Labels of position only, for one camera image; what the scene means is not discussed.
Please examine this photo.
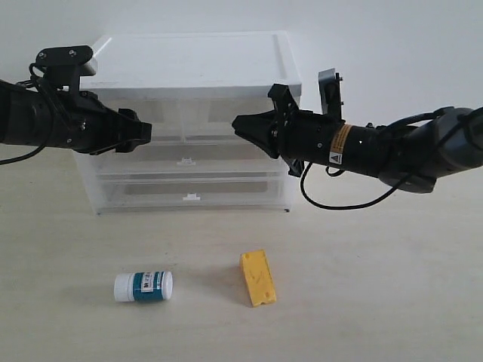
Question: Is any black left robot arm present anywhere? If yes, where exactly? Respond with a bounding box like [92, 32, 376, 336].
[1, 79, 152, 155]

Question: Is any clear bottom wide drawer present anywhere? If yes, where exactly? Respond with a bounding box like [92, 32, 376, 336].
[100, 177, 291, 210]

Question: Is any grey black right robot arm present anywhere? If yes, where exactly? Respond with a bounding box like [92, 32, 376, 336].
[232, 82, 482, 193]

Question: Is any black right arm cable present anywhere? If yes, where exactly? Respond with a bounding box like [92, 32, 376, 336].
[300, 108, 483, 210]

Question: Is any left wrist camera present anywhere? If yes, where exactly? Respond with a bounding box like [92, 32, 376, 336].
[34, 45, 98, 90]

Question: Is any clear wide drawer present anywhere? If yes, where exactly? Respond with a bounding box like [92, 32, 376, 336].
[100, 177, 291, 210]
[77, 143, 287, 176]

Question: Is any yellow cheese wedge toy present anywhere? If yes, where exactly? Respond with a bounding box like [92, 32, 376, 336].
[239, 250, 277, 307]

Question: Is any white plastic drawer cabinet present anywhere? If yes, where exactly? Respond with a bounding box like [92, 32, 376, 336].
[75, 31, 302, 214]

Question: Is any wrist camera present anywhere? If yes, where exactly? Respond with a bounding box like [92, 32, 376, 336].
[318, 68, 343, 119]
[34, 45, 98, 90]

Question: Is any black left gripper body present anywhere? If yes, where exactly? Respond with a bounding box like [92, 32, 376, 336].
[41, 91, 125, 155]

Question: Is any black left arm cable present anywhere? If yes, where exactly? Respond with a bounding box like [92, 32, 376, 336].
[0, 62, 76, 165]

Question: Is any white blue pill bottle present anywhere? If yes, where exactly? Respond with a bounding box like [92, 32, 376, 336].
[113, 271, 174, 302]

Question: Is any clear middle wide drawer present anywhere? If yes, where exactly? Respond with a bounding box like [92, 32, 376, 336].
[77, 143, 287, 176]

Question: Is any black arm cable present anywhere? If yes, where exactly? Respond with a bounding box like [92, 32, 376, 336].
[300, 108, 483, 210]
[0, 62, 76, 165]

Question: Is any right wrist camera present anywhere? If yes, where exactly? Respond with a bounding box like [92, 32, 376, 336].
[318, 68, 343, 119]

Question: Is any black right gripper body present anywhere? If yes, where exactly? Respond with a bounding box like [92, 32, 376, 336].
[269, 84, 344, 176]

